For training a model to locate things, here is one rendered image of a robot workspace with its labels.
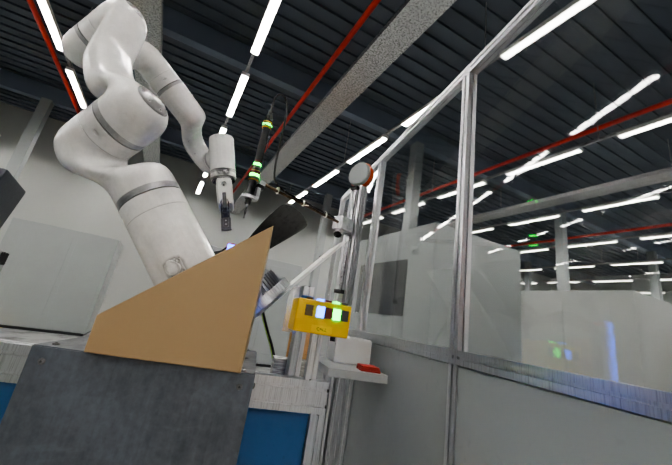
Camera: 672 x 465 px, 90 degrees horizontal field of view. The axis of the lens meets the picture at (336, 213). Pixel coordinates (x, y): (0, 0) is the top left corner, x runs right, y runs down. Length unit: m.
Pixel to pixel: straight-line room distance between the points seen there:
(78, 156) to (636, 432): 1.08
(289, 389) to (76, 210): 13.23
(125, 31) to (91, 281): 7.60
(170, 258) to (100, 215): 13.21
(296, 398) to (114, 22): 1.06
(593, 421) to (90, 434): 0.80
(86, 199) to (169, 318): 13.52
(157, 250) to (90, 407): 0.25
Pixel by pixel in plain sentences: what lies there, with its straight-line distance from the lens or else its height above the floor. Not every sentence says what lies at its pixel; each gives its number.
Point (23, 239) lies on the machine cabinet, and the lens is 8.78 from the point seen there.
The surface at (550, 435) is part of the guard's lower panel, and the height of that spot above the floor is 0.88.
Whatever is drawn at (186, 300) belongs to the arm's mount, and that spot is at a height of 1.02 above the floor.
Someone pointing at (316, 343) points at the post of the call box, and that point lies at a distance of 1.04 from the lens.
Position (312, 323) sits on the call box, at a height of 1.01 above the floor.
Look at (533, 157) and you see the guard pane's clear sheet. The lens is 1.05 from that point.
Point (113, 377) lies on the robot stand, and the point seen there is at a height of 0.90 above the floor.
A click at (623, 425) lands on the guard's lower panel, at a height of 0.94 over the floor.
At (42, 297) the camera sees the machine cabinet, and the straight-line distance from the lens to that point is 8.60.
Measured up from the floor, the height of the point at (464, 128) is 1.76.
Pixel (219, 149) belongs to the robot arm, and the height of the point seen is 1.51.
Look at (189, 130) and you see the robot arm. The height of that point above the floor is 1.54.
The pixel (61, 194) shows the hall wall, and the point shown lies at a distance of 14.20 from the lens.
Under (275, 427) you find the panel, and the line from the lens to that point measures 1.06.
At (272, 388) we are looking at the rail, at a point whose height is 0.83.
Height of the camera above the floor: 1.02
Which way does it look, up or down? 18 degrees up
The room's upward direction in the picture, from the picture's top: 9 degrees clockwise
